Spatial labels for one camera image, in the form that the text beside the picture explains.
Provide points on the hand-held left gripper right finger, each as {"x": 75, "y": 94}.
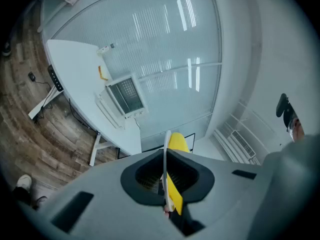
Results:
{"x": 192, "y": 179}

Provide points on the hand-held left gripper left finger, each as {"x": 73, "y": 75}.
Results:
{"x": 145, "y": 166}

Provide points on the yellow food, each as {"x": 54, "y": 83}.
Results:
{"x": 178, "y": 141}

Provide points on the orange strip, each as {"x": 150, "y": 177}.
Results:
{"x": 100, "y": 72}

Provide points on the person's head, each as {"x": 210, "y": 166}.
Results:
{"x": 297, "y": 131}

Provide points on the white desk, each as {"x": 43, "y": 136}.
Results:
{"x": 75, "y": 69}
{"x": 50, "y": 11}

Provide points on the person's white shoe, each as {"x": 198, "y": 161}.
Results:
{"x": 24, "y": 181}

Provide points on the white power strip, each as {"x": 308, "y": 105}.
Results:
{"x": 103, "y": 50}

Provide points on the small grey plug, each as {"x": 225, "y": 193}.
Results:
{"x": 113, "y": 44}

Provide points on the person's dark trouser leg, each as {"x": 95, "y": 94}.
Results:
{"x": 22, "y": 196}

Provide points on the black desk control panel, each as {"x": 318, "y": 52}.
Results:
{"x": 55, "y": 77}

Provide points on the black power adapter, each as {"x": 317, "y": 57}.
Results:
{"x": 31, "y": 76}

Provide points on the black head-worn camera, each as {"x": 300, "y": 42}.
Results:
{"x": 283, "y": 106}

